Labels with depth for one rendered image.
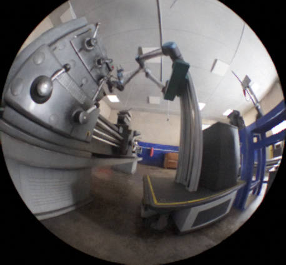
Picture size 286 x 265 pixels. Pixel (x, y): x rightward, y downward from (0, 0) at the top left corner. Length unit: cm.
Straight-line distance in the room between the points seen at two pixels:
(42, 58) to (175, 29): 278
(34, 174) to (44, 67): 45
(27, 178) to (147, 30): 314
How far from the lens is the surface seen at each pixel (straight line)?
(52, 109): 39
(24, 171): 53
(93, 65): 73
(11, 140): 38
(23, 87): 38
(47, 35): 62
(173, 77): 104
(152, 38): 292
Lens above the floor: 56
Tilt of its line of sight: 21 degrees up
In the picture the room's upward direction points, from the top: 11 degrees clockwise
